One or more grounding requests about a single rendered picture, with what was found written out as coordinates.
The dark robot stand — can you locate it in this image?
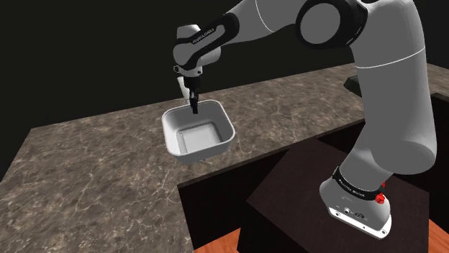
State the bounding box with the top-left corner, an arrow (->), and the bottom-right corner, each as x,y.
236,137 -> 431,253

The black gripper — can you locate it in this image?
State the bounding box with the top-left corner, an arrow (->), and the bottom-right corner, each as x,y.
183,75 -> 201,115

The black flat slab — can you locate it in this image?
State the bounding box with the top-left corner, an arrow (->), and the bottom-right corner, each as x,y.
343,75 -> 363,98

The white square basin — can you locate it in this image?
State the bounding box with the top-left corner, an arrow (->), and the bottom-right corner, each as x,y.
161,99 -> 236,166

